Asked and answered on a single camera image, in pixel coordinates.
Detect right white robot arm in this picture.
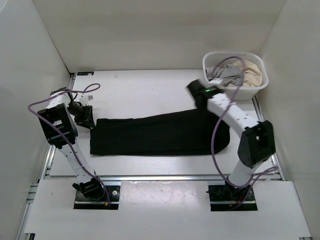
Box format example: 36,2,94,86
187,79,276,200

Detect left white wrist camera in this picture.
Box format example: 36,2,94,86
79,94,94,104

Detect beige garment in basket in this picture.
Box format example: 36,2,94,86
232,60,263,87

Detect grey garment in basket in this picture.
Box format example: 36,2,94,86
205,63,244,87

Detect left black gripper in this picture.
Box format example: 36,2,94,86
67,102,96,130

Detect white plastic laundry basket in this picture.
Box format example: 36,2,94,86
202,51,269,101

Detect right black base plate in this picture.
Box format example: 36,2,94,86
206,183,258,212

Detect dark label sticker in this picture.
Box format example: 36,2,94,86
77,71,94,76

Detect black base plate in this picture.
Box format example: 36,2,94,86
73,183,121,210
206,183,258,212

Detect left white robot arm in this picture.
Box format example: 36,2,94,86
37,87,106,201

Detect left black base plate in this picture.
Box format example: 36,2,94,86
73,183,121,210

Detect black trousers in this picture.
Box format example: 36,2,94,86
88,107,231,157

